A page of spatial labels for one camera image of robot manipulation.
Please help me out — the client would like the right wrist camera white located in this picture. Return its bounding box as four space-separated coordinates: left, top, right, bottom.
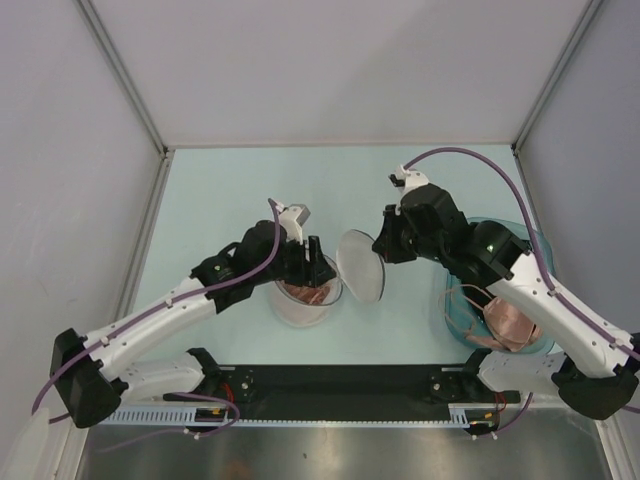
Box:
389 165 430 196

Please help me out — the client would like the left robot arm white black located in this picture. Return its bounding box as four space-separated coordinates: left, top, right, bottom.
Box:
50 220 338 429

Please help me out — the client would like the purple cable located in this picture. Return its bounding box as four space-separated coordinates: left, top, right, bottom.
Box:
30 197 284 426
404 145 640 361

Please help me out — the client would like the teal plastic basin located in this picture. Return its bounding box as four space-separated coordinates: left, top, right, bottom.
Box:
443 215 556 357

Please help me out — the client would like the pink satin bra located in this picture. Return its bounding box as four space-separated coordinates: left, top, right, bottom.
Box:
282 282 339 306
437 281 548 354

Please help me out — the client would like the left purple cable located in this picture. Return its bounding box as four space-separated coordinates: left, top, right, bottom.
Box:
30 197 284 426

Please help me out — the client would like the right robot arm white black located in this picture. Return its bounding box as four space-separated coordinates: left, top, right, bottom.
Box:
372 180 639 420

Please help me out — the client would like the white slotted cable duct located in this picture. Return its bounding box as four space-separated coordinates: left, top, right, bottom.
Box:
100 404 498 429

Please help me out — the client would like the white mesh laundry bag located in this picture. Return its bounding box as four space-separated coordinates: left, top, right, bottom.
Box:
269 229 386 328

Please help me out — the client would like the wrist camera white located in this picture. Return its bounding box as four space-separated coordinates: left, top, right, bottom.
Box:
276 202 311 244
389 165 430 196

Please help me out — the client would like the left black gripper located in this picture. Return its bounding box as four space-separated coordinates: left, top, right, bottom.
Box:
252 232 336 288

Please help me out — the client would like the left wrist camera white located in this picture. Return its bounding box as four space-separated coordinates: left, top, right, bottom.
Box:
276 202 311 244

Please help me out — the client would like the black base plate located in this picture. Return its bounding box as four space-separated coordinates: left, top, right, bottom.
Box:
164 363 524 422

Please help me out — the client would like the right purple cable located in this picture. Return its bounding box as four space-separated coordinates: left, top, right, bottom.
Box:
404 145 640 361

